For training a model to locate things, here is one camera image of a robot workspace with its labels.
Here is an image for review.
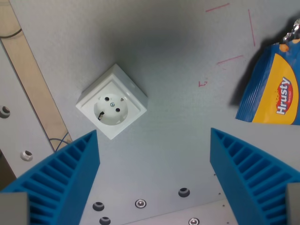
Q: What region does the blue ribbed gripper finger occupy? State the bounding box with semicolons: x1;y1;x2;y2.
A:
0;129;101;225
209;127;300;225

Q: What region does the silver threaded insert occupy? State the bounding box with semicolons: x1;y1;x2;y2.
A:
20;150;34;161

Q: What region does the blue yellow Hrusty snack bag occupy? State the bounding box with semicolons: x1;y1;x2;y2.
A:
235;18;300;126

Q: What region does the white wall power socket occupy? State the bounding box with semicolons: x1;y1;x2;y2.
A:
75;63;149;141

